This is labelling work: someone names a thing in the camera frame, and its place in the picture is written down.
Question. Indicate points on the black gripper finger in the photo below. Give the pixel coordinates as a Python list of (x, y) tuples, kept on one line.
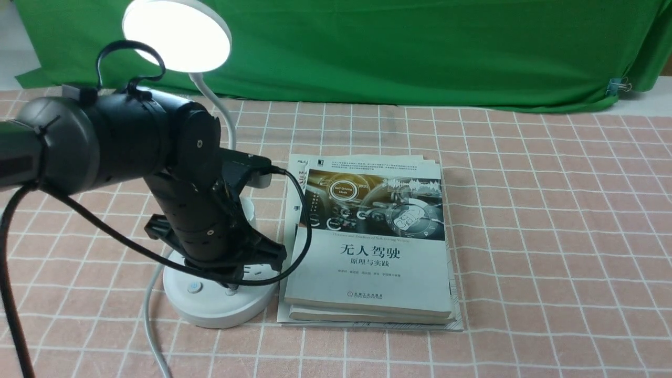
[(232, 284)]

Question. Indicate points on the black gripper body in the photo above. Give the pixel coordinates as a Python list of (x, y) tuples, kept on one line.
[(209, 229)]

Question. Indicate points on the white desk lamp with sockets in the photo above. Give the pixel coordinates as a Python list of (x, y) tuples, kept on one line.
[(191, 37)]

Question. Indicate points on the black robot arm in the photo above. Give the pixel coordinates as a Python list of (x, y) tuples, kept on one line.
[(78, 143)]

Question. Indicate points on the bottom book in stack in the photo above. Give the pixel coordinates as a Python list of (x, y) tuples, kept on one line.
[(294, 173)]

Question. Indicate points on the top self-driving textbook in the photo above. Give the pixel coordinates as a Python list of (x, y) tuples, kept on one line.
[(367, 262)]

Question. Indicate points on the pink checkered tablecloth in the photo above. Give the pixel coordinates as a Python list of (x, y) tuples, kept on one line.
[(559, 227)]

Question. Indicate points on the green backdrop cloth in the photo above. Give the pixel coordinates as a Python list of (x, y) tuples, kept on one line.
[(524, 56)]

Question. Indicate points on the metal binder clip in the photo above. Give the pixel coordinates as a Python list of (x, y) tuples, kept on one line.
[(618, 85)]

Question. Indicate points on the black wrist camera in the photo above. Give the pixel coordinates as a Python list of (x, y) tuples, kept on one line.
[(240, 170)]

